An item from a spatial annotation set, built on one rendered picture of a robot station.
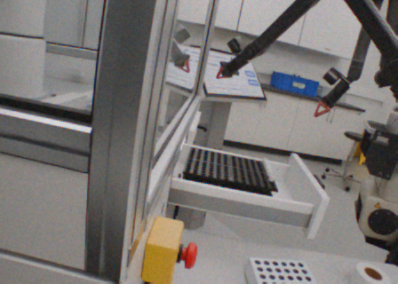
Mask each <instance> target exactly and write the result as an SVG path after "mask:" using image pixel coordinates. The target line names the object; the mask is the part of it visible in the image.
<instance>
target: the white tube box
mask: <svg viewBox="0 0 398 284"><path fill-rule="evenodd" d="M244 271H245V274H246V278H247V281H248V284H318V283H317V282H316V280H315V279H314V277H313V274H312V273H311V272H310V271H309V268H307V265H306V262H305V261H303V260H300V261H298V260H285V259H273V258H268V259H266V258H261V257H258V258H255V257H249V259H248V264H247V265H246V268H245V270H244Z"/></svg>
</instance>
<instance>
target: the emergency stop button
mask: <svg viewBox="0 0 398 284"><path fill-rule="evenodd" d="M182 251H183V252H182V256H181V259H180V261H185V268H186V269H187V270H191V269H192V268H193V267H194V266H195V261H196V258H197V245H196V244H195V243H193V242H189V244H188V247H187V248H183V249H182Z"/></svg>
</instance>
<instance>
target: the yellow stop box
mask: <svg viewBox="0 0 398 284"><path fill-rule="evenodd" d="M183 229H184V223H183V222H181V221H179V220H176V219H169V218H166V217H156V219H155V221H154V224H153V226H152V230H151V231H150V234H149V236H148V238H147V242H146V246H145V247H146V249H145V254H144V261H143V265H142V273H141V279H142V280H143V281H149V282H152V283H155V284H171V283H172V282H173V278H172V276H173V274H174V271H175V264H176V263H178V264H180V259H181V256H182V252H183V251H182V249H183V246H184V244H180V240H181V237H182V230H183Z"/></svg>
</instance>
